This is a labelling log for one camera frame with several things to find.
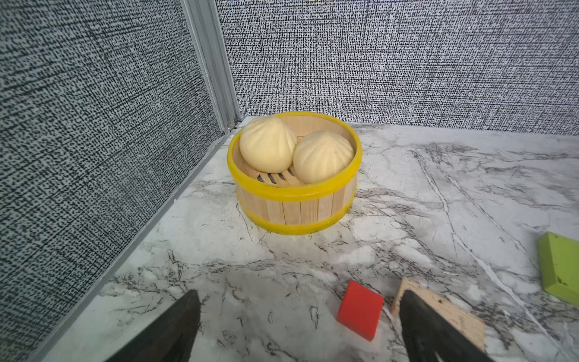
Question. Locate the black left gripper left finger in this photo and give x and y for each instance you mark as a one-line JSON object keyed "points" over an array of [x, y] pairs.
{"points": [[170, 337]]}

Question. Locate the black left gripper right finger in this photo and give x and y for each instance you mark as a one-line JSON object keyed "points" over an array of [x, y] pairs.
{"points": [[429, 337]]}

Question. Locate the plain wood rectangular block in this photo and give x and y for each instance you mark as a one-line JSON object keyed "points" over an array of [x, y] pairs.
{"points": [[469, 325]]}

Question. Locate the lime green rectangular block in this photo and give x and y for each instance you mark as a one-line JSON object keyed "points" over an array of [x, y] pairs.
{"points": [[559, 266]]}

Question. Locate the small red cube block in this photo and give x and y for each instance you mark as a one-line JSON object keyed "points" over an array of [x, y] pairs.
{"points": [[360, 310]]}

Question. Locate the yellow rimmed bamboo steamer basket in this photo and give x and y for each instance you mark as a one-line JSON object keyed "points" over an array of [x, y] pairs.
{"points": [[281, 202]]}

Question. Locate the right steamed bun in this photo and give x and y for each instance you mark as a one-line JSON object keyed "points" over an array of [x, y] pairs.
{"points": [[321, 155]]}

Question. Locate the steamed bun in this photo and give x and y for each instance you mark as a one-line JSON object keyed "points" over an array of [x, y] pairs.
{"points": [[268, 144], [321, 155]]}

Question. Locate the left steamed bun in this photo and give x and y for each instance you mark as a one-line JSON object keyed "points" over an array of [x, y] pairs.
{"points": [[268, 144]]}

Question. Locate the aluminium frame corner post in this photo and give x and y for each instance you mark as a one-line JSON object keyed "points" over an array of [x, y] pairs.
{"points": [[206, 32]]}

